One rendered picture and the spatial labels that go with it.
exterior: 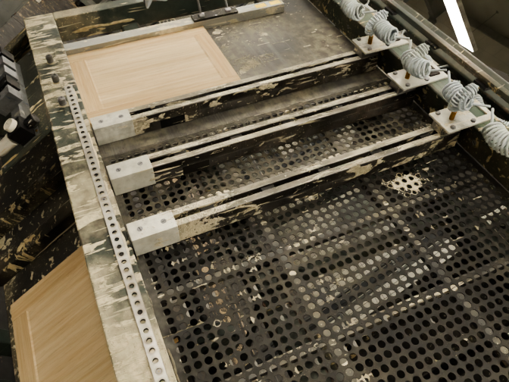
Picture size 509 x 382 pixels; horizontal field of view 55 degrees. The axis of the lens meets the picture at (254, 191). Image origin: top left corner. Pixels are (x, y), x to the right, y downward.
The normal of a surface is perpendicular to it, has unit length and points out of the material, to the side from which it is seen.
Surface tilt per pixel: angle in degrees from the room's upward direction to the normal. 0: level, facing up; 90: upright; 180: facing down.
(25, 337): 90
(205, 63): 57
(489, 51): 90
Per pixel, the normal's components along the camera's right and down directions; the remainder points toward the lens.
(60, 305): -0.49, -0.39
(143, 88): 0.01, -0.65
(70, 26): 0.41, 0.69
